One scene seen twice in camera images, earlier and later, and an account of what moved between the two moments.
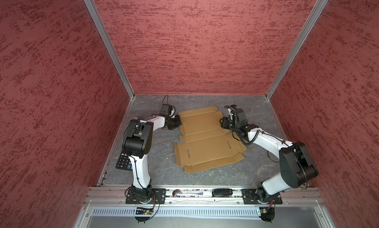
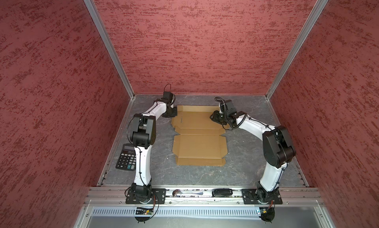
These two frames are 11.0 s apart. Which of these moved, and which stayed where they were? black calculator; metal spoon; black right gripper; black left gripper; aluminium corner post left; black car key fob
Moved: black right gripper; black left gripper
Stayed: aluminium corner post left; black calculator; black car key fob; metal spoon
